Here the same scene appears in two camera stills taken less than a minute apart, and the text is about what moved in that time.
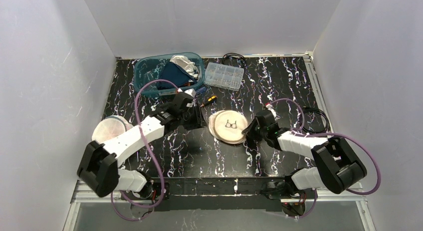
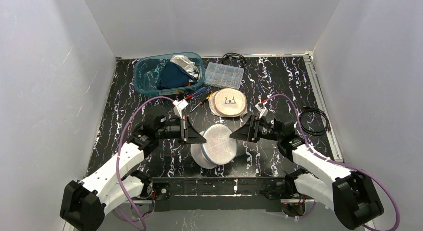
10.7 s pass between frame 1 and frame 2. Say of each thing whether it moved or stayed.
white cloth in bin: stayed
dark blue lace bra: stayed
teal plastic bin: stayed
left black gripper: moved
